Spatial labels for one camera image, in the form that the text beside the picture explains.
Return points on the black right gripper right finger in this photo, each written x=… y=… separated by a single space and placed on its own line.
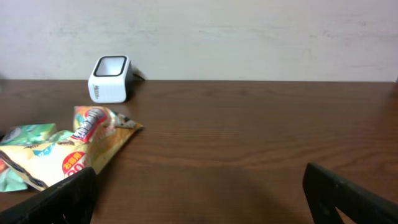
x=327 y=193

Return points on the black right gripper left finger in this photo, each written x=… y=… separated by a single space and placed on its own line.
x=71 y=200

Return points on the teal white snack packet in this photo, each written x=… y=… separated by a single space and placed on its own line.
x=34 y=134

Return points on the small orange candy box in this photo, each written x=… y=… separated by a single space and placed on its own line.
x=10 y=181

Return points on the white barcode scanner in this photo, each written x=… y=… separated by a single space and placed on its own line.
x=111 y=79

